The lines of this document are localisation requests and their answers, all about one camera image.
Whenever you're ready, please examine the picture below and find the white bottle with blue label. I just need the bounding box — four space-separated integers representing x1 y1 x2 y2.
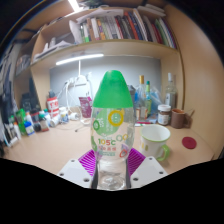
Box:
23 112 36 137

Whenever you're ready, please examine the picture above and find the pink pen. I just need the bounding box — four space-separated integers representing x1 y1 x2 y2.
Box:
134 121 155 127

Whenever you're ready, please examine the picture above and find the white wall socket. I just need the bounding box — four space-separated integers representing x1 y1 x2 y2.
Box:
75 75 89 88

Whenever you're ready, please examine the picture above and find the slim green glass bottle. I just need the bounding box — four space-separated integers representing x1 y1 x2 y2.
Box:
144 80 153 116

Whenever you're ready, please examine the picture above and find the clear glass bottle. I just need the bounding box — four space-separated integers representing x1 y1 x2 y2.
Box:
164 72 178 110

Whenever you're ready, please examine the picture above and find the white cup with green handle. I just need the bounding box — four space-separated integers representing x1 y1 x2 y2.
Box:
139 124 172 163

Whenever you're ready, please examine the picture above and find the clear bottle with green cap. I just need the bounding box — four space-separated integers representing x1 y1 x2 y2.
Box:
90 69 136 191

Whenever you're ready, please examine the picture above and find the brown jar with white lid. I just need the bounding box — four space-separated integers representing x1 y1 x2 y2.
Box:
157 104 172 127

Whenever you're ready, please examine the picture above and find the bottle with gold cap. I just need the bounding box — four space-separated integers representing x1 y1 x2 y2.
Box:
135 75 148 120

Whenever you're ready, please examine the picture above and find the red and white canister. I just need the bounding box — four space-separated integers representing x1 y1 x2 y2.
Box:
46 96 60 119

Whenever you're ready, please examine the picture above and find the brown mug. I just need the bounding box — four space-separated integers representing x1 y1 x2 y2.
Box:
170 108 187 130

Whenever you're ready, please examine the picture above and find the flat round red coaster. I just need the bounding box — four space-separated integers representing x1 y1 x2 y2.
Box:
181 136 198 150

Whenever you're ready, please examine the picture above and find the white under-shelf light strip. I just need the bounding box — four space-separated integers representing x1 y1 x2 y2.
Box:
55 53 105 67

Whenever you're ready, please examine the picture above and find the ceiling light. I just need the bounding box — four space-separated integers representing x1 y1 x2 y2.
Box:
67 0 81 13

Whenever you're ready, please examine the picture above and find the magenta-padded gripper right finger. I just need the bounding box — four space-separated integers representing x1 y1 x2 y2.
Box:
126 147 169 190

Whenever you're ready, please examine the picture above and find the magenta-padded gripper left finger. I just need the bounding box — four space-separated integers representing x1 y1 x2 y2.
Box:
57 148 101 190

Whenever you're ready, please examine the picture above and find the blue plastic bag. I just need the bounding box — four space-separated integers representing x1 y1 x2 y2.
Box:
149 85 165 114

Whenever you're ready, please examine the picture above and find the magenta packet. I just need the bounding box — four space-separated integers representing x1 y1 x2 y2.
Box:
78 95 94 119

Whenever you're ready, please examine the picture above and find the green plastic bottle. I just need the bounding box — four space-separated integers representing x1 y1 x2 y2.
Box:
15 108 28 136

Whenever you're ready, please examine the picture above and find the wooden shelf unit with books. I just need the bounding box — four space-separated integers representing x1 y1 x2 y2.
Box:
13 0 184 72

